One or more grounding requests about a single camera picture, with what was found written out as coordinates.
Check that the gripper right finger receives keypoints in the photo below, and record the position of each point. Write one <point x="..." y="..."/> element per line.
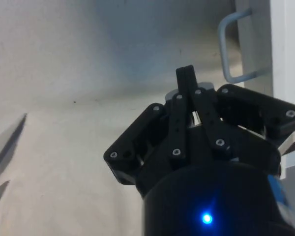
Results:
<point x="250" y="103"/>

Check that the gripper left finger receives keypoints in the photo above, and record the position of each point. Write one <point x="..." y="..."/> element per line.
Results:
<point x="178" y="127"/>

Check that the white chest of drawers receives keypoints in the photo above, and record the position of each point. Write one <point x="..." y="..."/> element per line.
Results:
<point x="285" y="49"/>

